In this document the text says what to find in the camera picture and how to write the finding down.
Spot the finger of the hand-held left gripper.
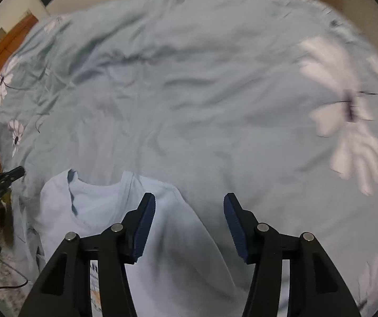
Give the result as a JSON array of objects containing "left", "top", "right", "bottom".
[{"left": 0, "top": 167, "right": 25, "bottom": 189}]

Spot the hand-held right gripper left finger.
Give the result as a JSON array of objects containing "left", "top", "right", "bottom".
[{"left": 17, "top": 192, "right": 157, "bottom": 317}]

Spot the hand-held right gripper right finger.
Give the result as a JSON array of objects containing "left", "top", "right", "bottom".
[{"left": 224, "top": 192, "right": 363, "bottom": 317}]

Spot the light blue t-shirt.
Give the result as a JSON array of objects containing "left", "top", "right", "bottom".
[{"left": 37, "top": 169, "right": 290, "bottom": 317}]

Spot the grey-blue floral bedsheet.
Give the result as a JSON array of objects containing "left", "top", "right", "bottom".
[{"left": 0, "top": 0, "right": 378, "bottom": 317}]

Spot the thin black cable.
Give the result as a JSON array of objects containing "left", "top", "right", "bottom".
[{"left": 0, "top": 279, "right": 29, "bottom": 290}]

